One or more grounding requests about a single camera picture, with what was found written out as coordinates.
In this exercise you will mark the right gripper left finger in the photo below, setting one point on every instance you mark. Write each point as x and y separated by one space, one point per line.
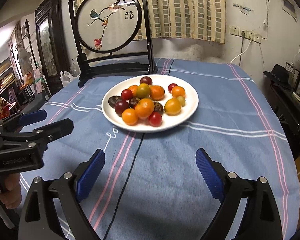
39 219

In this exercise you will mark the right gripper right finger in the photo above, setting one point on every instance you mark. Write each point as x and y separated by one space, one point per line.
261 218

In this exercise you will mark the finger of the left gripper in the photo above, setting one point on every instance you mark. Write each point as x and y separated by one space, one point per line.
17 120
37 139

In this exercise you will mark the dark red plum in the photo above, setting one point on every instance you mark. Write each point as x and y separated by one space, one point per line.
121 106
147 80

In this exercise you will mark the smooth orange citrus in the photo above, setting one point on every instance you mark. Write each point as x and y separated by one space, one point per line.
129 117

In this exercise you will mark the red cherry tomato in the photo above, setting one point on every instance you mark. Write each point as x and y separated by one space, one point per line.
127 94
155 119

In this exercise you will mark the large rough mandarin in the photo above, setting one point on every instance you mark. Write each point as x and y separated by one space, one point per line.
144 108

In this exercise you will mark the green-yellow citrus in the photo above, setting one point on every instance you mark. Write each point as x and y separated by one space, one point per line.
143 91

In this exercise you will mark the wrinkled dark passion fruit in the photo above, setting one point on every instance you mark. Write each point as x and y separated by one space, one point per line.
158 108

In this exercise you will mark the yellow-orange citrus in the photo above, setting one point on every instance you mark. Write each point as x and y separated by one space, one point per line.
172 107

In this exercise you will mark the small orange kumquat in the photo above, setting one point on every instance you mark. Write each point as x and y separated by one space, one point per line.
178 91

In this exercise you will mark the small kiwi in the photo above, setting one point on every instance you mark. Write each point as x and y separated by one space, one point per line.
182 100

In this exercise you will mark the person's left hand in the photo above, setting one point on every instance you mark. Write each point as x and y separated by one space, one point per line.
12 197

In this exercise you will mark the white plastic bag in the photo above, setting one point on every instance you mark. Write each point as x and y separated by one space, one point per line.
66 78

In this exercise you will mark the dark framed picture panel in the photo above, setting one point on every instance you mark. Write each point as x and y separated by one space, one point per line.
51 43

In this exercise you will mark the blue striped tablecloth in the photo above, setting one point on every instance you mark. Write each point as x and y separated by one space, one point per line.
150 186

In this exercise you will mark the white oval plate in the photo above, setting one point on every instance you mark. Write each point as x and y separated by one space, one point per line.
168 121

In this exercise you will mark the round embroidered screen stand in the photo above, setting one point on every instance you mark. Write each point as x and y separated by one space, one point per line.
111 37

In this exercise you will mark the black hat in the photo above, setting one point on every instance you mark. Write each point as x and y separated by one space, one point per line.
278 75

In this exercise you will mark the checked curtain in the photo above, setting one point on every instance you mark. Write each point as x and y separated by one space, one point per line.
196 19

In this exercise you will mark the wall power strip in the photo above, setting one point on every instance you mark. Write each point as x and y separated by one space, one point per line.
249 35

